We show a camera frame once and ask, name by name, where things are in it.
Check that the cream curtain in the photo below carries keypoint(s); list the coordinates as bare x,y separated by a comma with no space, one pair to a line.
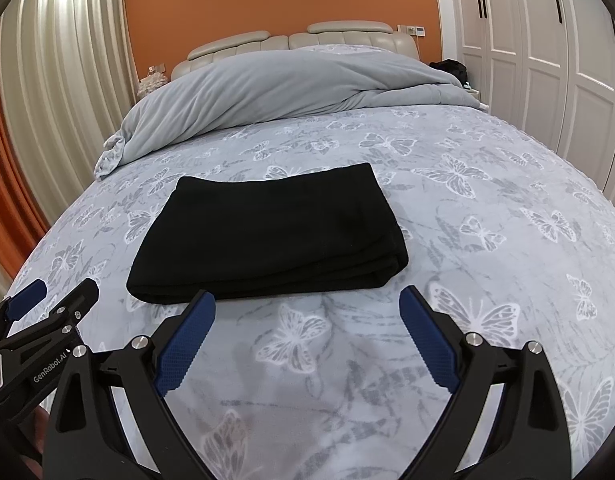
62,85

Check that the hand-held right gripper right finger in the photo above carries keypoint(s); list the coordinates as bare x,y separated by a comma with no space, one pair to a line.
432,345

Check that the white wardrobe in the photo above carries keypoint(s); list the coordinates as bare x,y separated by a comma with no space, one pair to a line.
537,50

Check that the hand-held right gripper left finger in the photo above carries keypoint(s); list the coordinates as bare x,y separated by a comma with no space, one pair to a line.
187,345

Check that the wall control panel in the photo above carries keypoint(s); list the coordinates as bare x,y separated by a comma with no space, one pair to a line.
412,30

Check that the black pants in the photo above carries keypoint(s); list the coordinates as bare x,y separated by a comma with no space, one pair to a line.
267,230

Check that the butterfly print grey bedspread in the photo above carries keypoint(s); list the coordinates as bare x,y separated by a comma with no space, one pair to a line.
487,210

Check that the wall switch plate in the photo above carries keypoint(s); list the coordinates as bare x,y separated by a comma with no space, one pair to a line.
157,67

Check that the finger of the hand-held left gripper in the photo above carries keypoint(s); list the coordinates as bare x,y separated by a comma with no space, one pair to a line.
72,305
27,297

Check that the white nightstand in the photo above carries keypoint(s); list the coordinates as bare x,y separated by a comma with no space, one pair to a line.
471,91

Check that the white flower decoration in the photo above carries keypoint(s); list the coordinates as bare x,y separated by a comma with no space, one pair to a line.
152,84

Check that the beige padded headboard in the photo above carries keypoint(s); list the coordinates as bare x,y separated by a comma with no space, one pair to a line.
337,37

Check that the black bag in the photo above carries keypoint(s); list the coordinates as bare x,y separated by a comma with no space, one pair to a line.
448,70

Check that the grey duvet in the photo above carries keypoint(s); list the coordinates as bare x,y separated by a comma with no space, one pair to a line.
287,85

